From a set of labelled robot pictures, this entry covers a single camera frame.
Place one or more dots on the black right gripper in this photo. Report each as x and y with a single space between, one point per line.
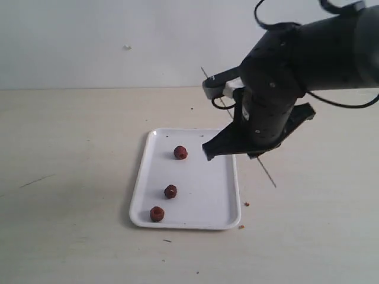
261 122

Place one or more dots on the white rectangular plastic tray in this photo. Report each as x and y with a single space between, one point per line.
207 191

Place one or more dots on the thin metal skewer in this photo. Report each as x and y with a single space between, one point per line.
220 104

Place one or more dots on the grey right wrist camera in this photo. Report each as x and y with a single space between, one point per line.
223 84

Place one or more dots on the red date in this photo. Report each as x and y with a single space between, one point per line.
170 191
180 152
157 214

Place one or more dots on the red date top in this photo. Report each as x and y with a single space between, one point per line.
180 152

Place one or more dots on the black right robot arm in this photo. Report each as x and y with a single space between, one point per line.
289 61

